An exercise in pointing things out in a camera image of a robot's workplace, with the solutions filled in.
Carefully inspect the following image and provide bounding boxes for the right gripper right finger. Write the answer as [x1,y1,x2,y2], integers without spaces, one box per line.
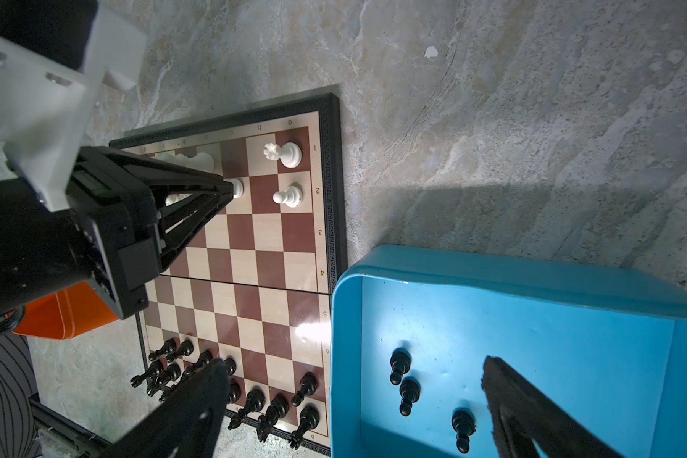
[482,356,619,457]

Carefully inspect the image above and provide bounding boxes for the chess board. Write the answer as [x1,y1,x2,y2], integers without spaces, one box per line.
[112,94,348,454]

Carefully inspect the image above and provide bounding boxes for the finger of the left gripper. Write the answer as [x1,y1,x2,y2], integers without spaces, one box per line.
[158,193,233,272]
[99,147,234,198]

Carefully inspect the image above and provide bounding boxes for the blue tray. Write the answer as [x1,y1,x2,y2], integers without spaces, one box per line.
[329,245,687,457]

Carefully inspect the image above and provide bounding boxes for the orange tray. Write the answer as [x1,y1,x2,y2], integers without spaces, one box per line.
[15,282,118,341]

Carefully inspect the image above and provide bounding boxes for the black pieces on board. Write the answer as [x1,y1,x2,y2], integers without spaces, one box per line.
[131,338,290,443]

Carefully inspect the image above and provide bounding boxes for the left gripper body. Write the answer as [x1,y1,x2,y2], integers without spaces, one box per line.
[66,147,160,320]

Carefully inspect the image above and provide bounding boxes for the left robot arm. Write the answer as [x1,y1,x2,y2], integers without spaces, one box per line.
[0,1,234,319]

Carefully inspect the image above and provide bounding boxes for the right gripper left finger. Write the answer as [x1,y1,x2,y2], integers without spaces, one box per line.
[100,359,230,457]

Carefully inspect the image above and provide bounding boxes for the black pawn lying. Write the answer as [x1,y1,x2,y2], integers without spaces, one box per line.
[399,378,421,417]
[452,410,476,454]
[389,348,411,385]

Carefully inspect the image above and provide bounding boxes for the white pieces on board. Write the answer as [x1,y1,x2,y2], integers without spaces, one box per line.
[153,141,305,210]

